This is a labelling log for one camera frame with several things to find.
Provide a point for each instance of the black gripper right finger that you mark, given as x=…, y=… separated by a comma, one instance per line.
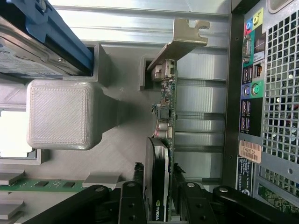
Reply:
x=198, y=205

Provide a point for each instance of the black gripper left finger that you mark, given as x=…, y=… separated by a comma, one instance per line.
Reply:
x=130, y=205

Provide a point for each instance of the orange service tag label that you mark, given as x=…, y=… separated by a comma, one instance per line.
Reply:
x=250, y=151

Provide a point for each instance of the green RAM stick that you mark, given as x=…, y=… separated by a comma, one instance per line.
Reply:
x=28, y=185

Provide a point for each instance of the gray parts rack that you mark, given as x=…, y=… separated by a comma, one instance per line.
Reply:
x=60, y=114

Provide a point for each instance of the open black PC case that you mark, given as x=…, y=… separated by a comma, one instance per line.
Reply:
x=231, y=93

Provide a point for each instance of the silver CPU chip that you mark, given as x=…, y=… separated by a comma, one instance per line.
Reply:
x=14, y=133

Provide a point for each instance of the hard disk in blue carrier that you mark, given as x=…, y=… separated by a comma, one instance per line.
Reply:
x=28, y=46

